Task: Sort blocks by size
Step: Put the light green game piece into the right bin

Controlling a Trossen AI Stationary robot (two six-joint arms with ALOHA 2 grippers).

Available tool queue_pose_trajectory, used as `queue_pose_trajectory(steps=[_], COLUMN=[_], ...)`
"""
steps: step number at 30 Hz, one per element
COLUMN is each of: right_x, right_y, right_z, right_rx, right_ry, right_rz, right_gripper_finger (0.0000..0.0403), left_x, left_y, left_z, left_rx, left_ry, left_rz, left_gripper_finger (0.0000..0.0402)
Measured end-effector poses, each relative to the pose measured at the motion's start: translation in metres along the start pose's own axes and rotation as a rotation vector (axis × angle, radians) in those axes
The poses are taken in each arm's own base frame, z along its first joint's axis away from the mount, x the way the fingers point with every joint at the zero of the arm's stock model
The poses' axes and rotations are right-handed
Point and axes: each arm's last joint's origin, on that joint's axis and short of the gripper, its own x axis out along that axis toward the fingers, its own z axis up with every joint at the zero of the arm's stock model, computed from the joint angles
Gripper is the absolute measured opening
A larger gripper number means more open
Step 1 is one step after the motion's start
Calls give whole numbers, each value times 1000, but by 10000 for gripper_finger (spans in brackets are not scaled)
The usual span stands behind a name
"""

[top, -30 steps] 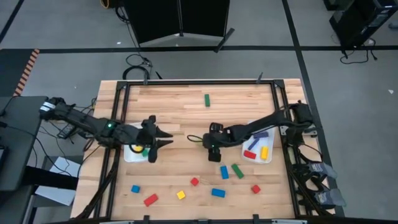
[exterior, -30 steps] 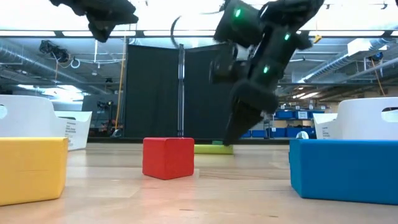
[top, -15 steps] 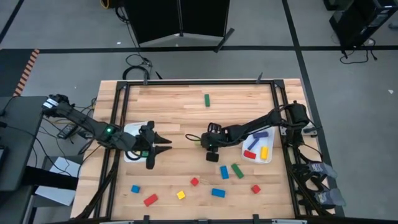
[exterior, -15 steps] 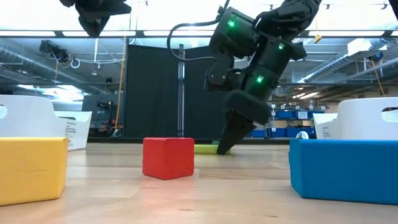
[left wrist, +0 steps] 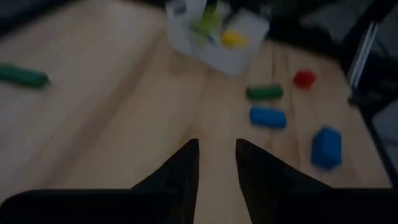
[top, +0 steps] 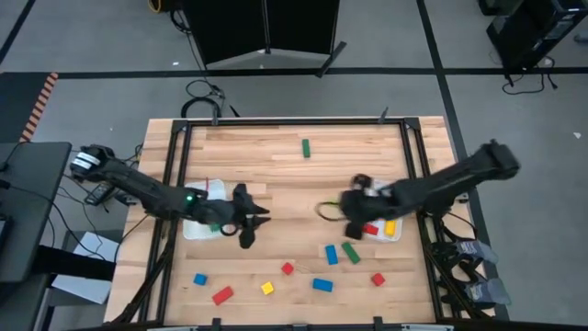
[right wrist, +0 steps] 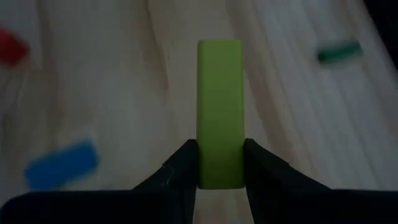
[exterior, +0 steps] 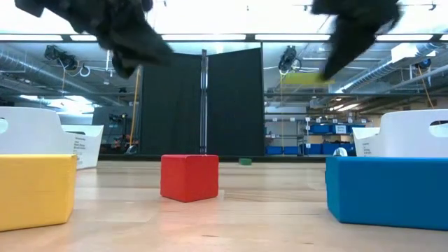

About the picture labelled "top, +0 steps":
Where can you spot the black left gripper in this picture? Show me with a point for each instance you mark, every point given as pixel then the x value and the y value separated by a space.
pixel 240 209

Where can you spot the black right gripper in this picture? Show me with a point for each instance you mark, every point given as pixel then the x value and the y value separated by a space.
pixel 356 204

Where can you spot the long blue block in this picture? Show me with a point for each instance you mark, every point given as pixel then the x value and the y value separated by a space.
pixel 331 254
pixel 323 285

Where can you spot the small red cube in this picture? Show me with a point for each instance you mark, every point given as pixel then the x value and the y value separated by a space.
pixel 378 279
pixel 287 268

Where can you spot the long green block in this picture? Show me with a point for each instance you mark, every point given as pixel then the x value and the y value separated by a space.
pixel 351 253
pixel 306 148

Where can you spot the small yellow cube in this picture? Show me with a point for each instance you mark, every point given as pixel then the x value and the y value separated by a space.
pixel 267 288

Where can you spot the small blue cube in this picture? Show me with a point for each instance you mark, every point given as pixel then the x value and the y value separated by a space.
pixel 200 279

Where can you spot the long red block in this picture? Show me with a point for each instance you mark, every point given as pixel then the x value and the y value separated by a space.
pixel 222 295
pixel 370 229

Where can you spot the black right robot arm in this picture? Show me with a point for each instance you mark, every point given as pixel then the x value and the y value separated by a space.
pixel 441 188

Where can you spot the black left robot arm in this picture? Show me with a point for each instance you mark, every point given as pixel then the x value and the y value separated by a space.
pixel 138 186

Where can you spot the small green cube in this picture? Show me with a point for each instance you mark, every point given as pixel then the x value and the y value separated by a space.
pixel 215 227

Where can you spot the clear plastic tray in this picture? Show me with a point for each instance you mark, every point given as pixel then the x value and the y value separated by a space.
pixel 399 230
pixel 216 189

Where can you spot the long yellow block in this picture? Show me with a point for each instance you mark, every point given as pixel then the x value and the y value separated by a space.
pixel 390 228

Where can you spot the black power adapter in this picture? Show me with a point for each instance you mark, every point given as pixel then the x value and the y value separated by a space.
pixel 98 193

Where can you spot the white paper sheets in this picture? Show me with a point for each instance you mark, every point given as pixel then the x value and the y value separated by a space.
pixel 87 276

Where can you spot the black folding partition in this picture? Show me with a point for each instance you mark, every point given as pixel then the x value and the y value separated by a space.
pixel 262 32

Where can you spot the black side desk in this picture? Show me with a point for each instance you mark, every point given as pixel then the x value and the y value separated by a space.
pixel 27 207

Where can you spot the black mat with striped edge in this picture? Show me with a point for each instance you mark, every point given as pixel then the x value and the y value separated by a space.
pixel 18 106

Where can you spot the black computer tower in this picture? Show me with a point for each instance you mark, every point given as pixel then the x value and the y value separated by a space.
pixel 533 32

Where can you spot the black aluminium table frame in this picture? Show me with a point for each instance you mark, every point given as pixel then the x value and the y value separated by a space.
pixel 294 121

